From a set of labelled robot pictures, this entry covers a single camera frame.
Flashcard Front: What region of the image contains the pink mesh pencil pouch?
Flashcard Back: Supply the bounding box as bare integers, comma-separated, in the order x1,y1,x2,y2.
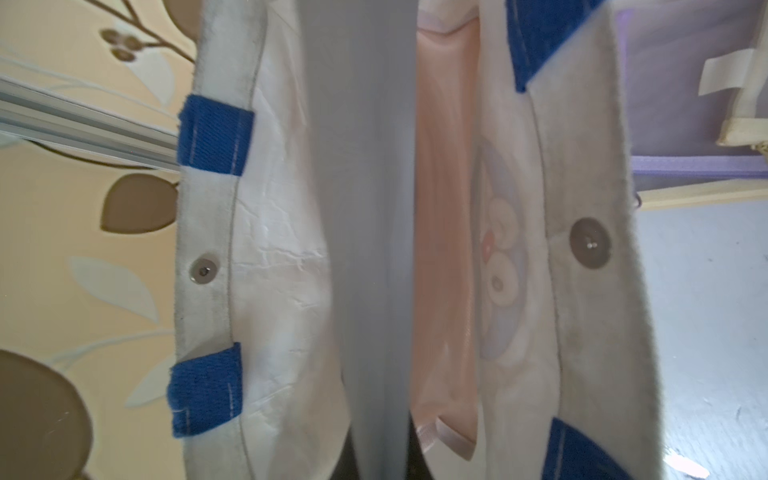
410,19,480,460

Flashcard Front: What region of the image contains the yellow trimmed pouch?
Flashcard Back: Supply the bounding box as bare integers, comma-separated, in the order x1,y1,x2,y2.
638,0,768,211

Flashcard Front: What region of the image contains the white canvas tote bag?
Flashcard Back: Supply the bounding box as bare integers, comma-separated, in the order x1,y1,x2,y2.
167,1,663,479

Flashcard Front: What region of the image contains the purple pouch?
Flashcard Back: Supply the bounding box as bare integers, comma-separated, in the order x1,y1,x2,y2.
614,0,768,193

